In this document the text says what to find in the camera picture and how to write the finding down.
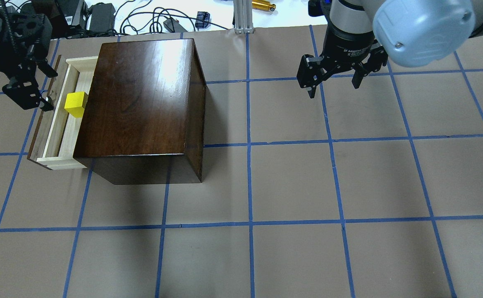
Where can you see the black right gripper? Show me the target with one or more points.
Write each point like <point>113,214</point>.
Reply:
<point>347,48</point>

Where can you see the yellow block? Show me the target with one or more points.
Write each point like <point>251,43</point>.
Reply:
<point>75,103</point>

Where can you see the light wooden drawer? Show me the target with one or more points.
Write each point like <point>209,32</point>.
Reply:
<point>56,131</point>

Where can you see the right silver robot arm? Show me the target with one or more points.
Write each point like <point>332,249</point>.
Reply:
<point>414,33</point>

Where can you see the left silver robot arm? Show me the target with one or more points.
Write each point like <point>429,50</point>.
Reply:
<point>24,46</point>

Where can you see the dark wooden drawer cabinet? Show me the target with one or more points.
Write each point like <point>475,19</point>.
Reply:
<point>144,119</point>

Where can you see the black laptop adapter brick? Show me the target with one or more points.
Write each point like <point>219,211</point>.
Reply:
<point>101,17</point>

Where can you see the orange tool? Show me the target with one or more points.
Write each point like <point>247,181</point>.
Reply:
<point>263,5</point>

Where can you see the small blue device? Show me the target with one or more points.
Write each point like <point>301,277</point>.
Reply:
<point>202,20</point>

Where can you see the aluminium frame post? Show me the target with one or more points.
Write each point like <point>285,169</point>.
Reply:
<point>243,20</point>

